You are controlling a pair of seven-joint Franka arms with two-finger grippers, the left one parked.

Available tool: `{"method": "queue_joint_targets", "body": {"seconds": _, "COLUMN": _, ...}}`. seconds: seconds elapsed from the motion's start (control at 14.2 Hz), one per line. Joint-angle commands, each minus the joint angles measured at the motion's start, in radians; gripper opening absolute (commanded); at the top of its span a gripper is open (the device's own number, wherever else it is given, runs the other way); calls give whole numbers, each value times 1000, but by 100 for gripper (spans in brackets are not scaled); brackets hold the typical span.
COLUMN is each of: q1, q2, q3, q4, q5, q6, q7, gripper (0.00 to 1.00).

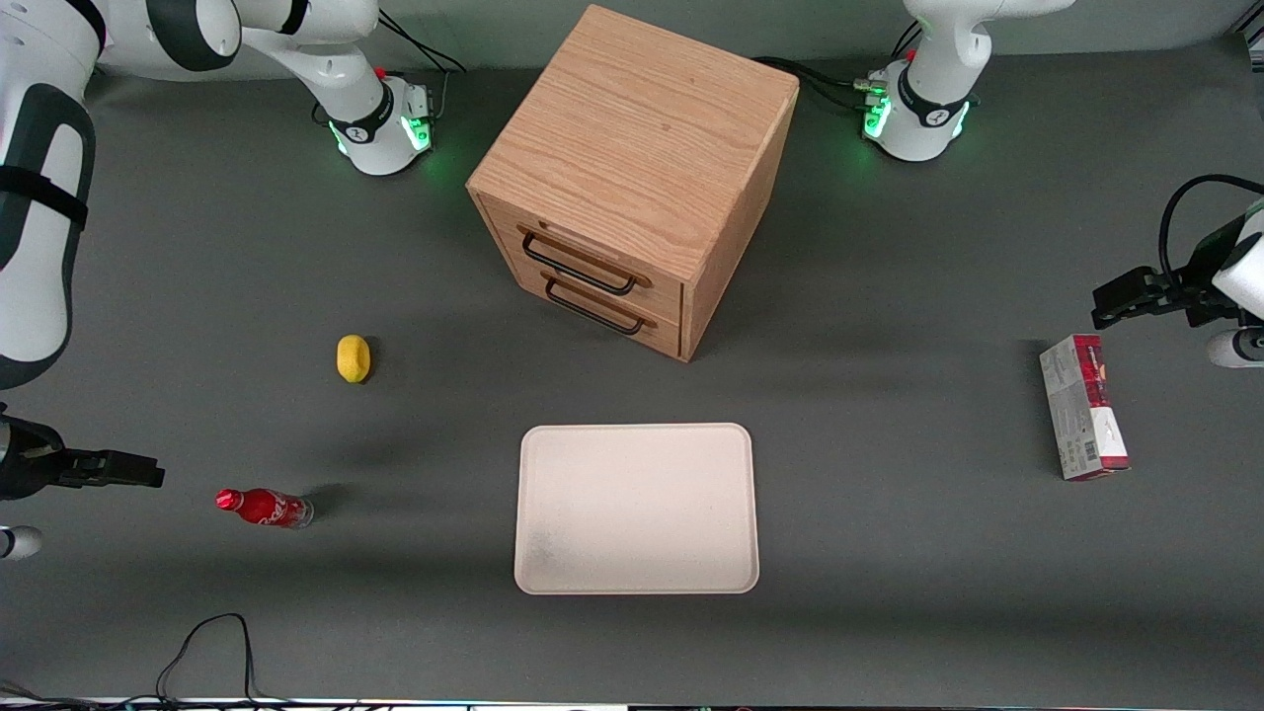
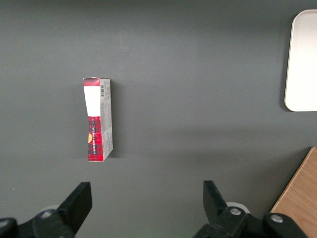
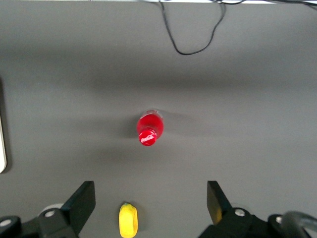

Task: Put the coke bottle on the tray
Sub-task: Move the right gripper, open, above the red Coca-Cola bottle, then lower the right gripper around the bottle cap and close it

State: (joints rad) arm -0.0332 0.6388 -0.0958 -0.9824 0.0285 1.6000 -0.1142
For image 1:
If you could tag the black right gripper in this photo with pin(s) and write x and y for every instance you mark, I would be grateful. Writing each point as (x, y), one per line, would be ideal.
(28, 467)

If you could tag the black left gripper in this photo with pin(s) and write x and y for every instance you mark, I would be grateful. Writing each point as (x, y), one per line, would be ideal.
(1198, 277)

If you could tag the red coke bottle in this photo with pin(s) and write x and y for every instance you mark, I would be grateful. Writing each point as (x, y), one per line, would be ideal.
(267, 508)

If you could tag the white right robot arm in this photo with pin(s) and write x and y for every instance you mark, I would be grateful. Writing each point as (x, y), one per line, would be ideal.
(39, 296)

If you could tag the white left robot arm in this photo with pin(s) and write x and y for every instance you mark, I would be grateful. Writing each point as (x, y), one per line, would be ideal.
(933, 89)

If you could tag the cream rectangular tray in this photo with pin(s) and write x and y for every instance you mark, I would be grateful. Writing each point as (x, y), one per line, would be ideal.
(637, 509)

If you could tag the red plaid cardboard box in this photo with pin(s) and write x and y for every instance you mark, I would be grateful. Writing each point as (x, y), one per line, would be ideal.
(1076, 415)

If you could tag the yellow lemon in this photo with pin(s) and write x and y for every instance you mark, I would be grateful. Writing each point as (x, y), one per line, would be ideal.
(354, 357)

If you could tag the wooden drawer front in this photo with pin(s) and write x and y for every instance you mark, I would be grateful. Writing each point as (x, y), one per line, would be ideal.
(667, 336)
(660, 296)

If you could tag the wooden drawer cabinet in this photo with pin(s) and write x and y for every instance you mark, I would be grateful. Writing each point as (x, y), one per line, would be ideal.
(632, 128)

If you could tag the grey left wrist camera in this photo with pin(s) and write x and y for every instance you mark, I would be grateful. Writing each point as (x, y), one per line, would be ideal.
(1239, 348)

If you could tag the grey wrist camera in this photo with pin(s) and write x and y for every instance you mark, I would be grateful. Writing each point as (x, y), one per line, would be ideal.
(20, 543)
(1239, 348)

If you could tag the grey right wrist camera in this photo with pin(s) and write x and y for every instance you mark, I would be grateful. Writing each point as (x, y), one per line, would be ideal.
(20, 543)

